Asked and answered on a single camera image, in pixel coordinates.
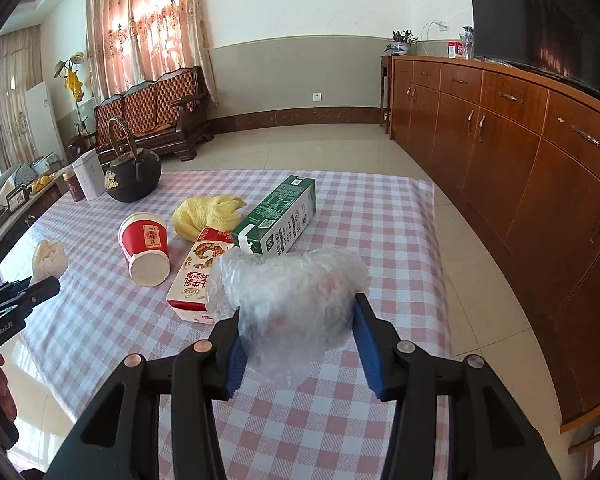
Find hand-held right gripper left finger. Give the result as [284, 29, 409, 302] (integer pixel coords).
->
[45, 305, 245, 480]

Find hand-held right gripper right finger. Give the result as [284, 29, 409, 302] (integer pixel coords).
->
[352, 292, 588, 480]

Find white tissue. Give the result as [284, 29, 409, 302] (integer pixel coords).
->
[31, 240, 69, 281]

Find clear plastic bag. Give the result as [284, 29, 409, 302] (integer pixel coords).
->
[207, 246, 371, 388]

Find low wooden cabinet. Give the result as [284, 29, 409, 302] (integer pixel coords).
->
[0, 160, 76, 261]

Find checkered tablecloth table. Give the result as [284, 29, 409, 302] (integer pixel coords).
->
[0, 170, 453, 480]

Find red and white carton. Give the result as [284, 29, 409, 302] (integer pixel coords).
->
[166, 227, 235, 323]

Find brown tea canister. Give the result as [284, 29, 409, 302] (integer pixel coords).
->
[61, 170, 85, 203]

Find red paper cup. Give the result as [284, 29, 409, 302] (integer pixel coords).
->
[118, 212, 171, 287]

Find white tea tin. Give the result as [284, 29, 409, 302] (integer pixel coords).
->
[71, 149, 105, 202]

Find black iron teapot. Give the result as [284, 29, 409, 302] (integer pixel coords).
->
[104, 116, 163, 203]

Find yellow cloth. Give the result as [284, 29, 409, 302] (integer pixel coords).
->
[172, 192, 247, 241]

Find green milk carton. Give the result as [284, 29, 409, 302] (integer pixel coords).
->
[231, 175, 317, 256]

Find white upright panel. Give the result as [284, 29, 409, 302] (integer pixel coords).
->
[22, 80, 61, 161]

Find beige side curtain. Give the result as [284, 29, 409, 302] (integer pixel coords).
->
[0, 25, 43, 171]

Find coat rack with hats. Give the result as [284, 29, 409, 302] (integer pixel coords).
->
[55, 51, 88, 136]

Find wooden sofa with cushions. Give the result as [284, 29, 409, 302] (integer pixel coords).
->
[94, 66, 215, 162]

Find long wooden sideboard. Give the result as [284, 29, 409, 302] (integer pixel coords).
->
[390, 55, 600, 433]

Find small wooden side table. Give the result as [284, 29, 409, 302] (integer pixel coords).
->
[380, 55, 393, 133]

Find pink embroidered curtain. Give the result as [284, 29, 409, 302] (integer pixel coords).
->
[84, 0, 215, 106]

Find potted plant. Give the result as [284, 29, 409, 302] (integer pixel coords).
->
[384, 30, 419, 57]

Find black television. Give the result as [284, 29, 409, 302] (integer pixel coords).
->
[468, 0, 600, 108]

